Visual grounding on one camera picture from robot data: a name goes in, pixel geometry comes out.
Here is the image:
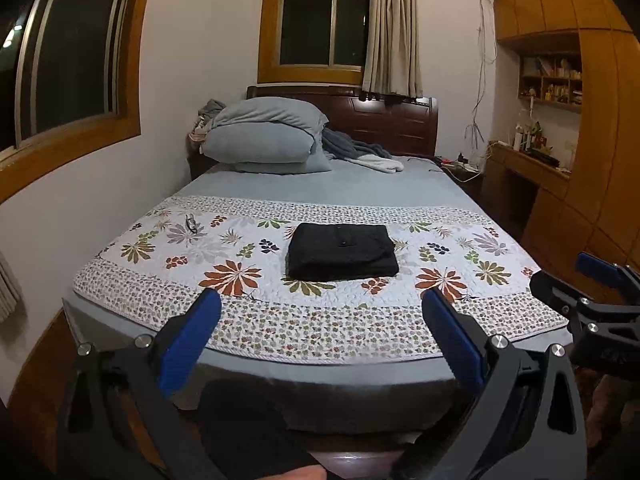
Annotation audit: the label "floral quilted blanket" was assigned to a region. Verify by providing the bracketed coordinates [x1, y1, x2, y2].
[72, 195, 571, 366]

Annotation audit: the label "heap of grey clothes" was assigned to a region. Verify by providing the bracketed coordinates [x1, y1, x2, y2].
[189, 99, 228, 143]

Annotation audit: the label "small potted plant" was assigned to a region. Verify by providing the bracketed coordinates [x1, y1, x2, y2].
[526, 120, 547, 150]

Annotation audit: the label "large grey pillow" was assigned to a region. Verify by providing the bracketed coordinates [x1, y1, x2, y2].
[200, 120, 323, 165]

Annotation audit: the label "white cloth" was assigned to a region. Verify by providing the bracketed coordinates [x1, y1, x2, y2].
[352, 154, 406, 175]

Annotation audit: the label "dark wooden headboard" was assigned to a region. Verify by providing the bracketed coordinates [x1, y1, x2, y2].
[187, 85, 441, 181]

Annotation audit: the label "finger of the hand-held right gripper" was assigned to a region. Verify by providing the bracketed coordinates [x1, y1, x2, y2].
[529, 270, 603, 333]
[574, 251, 640, 291]

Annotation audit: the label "wooden desk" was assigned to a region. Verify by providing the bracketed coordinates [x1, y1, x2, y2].
[481, 140, 574, 243]

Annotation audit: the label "wooden wall cabinet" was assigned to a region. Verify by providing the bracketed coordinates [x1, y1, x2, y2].
[492, 0, 640, 273]

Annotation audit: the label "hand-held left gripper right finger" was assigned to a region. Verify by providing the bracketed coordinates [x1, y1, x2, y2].
[390, 287, 588, 480]

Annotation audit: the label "flat grey pillow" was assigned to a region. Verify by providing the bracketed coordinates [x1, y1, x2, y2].
[234, 152, 333, 176]

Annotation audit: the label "wide wooden frame window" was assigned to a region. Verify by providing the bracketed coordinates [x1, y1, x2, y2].
[0, 0, 161, 204]

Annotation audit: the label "dark cloth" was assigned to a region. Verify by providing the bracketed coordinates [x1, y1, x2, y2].
[197, 377, 331, 480]

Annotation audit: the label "curtained wooden frame window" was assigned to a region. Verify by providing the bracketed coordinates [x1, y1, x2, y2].
[256, 0, 373, 86]

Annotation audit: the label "dark grey fleece blanket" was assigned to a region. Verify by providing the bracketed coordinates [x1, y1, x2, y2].
[320, 127, 396, 162]

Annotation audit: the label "black pants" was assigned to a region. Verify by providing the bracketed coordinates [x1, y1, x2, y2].
[285, 222, 401, 282]

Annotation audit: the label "grey pillows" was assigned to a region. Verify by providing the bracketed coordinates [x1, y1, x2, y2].
[212, 97, 331, 133]

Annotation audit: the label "row of shelf books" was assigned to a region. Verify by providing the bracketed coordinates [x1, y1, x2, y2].
[520, 55, 583, 106]

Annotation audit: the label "hanging wall cables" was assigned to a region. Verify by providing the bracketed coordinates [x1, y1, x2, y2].
[464, 0, 493, 148]

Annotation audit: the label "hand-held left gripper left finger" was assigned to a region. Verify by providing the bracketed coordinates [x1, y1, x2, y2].
[57, 287, 226, 480]

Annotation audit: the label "beige curtain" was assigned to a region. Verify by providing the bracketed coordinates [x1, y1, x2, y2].
[0, 250, 24, 322]
[361, 0, 424, 99]

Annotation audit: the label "bed with grey sheet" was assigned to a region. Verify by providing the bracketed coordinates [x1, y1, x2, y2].
[62, 156, 575, 480]

